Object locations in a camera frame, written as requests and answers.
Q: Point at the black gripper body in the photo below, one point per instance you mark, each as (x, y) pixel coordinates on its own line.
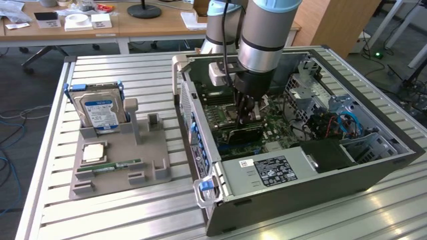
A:
(254, 82)

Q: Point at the graphics card with metal bracket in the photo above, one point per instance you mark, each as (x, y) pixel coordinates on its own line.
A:
(247, 136)

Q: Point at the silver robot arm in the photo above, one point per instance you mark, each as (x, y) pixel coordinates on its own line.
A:
(263, 30)

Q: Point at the CPU socket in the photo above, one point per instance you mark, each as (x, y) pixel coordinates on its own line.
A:
(231, 111)

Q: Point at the metal socket cover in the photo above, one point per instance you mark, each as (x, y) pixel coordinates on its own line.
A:
(266, 102)

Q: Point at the green motherboard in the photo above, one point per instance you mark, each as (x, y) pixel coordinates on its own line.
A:
(277, 130)

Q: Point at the silver metal drive cage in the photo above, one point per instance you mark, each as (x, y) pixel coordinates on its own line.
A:
(301, 100)

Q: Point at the silver chipset heatsink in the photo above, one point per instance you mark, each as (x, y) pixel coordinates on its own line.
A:
(275, 147)

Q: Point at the blue expansion slot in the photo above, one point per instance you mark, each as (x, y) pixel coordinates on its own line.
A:
(223, 147)

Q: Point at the grey power supply unit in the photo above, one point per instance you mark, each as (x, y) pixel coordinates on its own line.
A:
(241, 180)

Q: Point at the stack of white papers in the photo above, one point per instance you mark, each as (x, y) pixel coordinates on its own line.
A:
(191, 21)

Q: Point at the blue case release latch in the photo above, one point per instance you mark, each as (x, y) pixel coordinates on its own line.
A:
(205, 186)

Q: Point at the brown cardboard box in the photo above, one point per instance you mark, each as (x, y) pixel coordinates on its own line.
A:
(201, 7)

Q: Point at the wooden cabinet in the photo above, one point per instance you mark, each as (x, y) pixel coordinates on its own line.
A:
(341, 25)

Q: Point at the small white box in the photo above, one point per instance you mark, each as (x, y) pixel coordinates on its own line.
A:
(363, 42)

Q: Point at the open black PC case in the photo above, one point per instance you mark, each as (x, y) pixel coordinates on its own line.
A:
(301, 200)

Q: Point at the wooden office desk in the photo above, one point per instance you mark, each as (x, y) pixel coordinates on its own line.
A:
(50, 33)
(150, 27)

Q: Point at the device with green light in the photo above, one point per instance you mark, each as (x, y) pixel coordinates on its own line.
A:
(378, 54)

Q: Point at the grey parts rack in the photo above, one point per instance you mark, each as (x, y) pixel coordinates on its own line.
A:
(116, 152)

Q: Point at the black round lamp base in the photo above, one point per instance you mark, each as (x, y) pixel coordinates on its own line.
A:
(143, 12)

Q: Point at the hard disk with blue rails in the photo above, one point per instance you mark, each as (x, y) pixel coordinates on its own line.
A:
(96, 112)

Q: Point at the green RAM stick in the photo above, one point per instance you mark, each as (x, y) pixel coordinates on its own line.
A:
(110, 166)

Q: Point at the silver CPU chip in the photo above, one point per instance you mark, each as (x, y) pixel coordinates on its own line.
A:
(92, 153)

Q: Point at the white labelled box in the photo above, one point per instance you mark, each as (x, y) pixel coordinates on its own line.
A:
(100, 21)

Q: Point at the red packet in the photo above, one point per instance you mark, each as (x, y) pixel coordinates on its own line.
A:
(104, 8)

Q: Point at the white flat box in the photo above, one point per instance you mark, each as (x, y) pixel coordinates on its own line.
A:
(78, 28)

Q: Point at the white tape roll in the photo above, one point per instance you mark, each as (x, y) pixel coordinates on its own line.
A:
(76, 19)

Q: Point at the dark grey pouch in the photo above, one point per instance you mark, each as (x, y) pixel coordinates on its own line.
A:
(87, 5)

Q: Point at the black chair base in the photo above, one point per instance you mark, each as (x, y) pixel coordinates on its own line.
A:
(40, 57)

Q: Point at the beige tape roll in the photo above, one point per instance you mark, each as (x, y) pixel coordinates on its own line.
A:
(63, 3)

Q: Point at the white box with black top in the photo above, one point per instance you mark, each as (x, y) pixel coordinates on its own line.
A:
(47, 20)

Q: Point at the grey cup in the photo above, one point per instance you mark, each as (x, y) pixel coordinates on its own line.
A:
(48, 3)

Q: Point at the white card with red print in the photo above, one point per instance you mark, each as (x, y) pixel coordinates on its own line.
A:
(16, 26)

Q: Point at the clear plastic bag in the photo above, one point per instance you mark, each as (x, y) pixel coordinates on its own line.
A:
(14, 11)

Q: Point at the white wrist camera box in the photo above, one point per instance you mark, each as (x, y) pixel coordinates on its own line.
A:
(217, 77)

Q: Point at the silver disk bay bracket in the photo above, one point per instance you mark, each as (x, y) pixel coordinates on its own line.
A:
(374, 147)

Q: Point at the white table frame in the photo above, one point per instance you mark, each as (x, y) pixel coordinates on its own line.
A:
(418, 56)

